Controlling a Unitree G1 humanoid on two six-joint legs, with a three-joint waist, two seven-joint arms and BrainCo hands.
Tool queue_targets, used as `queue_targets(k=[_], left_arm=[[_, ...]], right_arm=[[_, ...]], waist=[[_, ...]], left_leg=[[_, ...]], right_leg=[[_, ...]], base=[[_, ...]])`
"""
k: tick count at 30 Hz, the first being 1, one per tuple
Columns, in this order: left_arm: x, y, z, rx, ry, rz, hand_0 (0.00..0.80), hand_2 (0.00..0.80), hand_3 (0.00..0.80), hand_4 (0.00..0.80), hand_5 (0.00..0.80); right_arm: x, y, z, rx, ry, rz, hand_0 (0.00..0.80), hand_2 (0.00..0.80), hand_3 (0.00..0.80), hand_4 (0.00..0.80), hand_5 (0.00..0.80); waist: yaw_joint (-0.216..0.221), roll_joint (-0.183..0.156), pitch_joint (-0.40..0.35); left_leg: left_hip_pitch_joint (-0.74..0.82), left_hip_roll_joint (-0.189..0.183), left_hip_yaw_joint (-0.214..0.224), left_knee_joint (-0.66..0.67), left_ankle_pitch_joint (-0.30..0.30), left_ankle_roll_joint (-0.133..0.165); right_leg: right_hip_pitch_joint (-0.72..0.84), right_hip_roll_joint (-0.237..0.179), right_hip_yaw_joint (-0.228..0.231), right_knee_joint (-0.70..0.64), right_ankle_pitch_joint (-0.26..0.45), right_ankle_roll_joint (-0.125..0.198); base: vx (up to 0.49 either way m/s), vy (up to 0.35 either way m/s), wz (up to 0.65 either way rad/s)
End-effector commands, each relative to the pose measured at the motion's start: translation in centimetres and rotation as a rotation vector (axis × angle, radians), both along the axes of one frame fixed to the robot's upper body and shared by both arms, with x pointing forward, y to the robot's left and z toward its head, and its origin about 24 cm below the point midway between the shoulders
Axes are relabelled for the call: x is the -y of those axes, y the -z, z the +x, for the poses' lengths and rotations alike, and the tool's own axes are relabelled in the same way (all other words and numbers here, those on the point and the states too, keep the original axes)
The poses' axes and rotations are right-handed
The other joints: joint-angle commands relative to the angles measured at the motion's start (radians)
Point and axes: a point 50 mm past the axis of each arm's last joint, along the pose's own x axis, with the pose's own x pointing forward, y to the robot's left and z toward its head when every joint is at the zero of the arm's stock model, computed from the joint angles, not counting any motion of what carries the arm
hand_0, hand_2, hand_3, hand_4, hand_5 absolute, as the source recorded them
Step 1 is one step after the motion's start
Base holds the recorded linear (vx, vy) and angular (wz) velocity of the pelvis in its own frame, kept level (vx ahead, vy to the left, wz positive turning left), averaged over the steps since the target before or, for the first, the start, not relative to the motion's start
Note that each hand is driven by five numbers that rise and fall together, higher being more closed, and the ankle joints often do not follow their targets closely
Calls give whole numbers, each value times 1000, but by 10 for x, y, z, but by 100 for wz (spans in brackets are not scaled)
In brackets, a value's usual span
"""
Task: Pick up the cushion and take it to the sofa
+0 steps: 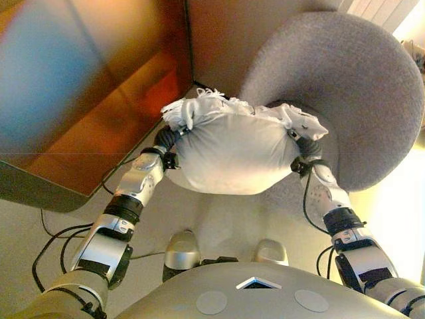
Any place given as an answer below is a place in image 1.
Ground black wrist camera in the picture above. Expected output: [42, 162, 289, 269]
[290, 158, 313, 176]
[164, 152, 182, 171]

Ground silver robot leg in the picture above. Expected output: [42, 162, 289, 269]
[161, 229, 203, 283]
[254, 239, 289, 266]

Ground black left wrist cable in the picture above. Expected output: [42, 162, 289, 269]
[100, 158, 133, 197]

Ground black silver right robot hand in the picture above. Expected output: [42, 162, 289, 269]
[287, 128, 325, 163]

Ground grey fabric armchair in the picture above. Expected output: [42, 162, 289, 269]
[238, 12, 424, 230]

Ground silver robot torso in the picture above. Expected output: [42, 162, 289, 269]
[112, 255, 412, 319]

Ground silver right robot leg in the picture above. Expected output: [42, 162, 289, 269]
[254, 239, 289, 266]

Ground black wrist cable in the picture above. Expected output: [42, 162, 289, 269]
[301, 171, 330, 234]
[100, 158, 133, 197]

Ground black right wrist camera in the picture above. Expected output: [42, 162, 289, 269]
[290, 158, 313, 176]

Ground white slatted panel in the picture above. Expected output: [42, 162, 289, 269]
[347, 0, 418, 33]

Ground silver left robot leg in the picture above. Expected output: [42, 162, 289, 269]
[161, 229, 203, 283]

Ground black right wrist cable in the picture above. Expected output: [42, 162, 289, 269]
[301, 171, 330, 234]

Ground thin black floor cable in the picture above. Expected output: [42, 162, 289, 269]
[40, 208, 72, 239]
[129, 251, 167, 261]

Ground white fringed cushion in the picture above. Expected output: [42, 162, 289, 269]
[161, 88, 330, 196]

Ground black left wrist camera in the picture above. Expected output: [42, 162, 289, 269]
[164, 152, 182, 171]

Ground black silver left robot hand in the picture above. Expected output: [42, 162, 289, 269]
[155, 127, 191, 151]

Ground black left forearm cable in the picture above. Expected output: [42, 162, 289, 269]
[59, 227, 92, 266]
[31, 224, 94, 294]

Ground glossy brown wooden cabinet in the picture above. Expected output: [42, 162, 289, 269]
[0, 0, 195, 213]

